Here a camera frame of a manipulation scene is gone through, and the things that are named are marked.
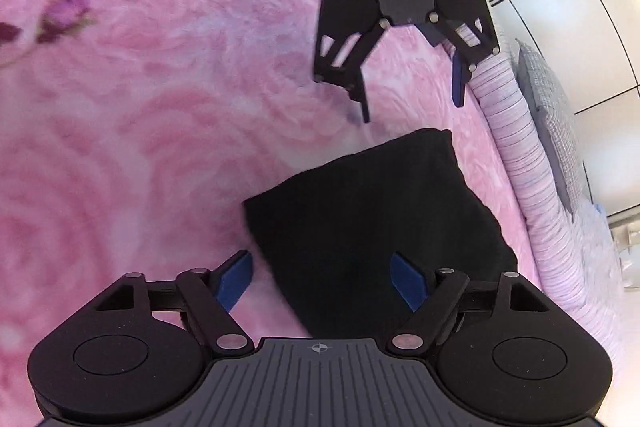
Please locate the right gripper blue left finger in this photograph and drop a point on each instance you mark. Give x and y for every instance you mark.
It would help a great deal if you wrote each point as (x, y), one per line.
(233, 278)

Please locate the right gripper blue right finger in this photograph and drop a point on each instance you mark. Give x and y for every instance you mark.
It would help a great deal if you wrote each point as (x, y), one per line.
(414, 284)

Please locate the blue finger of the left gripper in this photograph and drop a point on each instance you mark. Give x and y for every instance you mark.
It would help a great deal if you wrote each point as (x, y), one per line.
(459, 79)
(365, 111)

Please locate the black zip sweater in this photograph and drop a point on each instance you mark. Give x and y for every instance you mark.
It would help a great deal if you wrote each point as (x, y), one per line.
(328, 234)

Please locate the grey checked pillow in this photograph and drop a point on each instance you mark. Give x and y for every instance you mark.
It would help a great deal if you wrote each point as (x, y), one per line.
(554, 121)

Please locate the white wardrobe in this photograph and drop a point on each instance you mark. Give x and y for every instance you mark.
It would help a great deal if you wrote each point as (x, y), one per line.
(593, 48)

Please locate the striped lilac folded duvet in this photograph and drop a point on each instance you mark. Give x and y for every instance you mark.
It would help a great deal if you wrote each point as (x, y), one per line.
(569, 254)

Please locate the pink rose bed blanket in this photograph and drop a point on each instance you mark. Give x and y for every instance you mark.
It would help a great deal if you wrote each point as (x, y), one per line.
(132, 131)

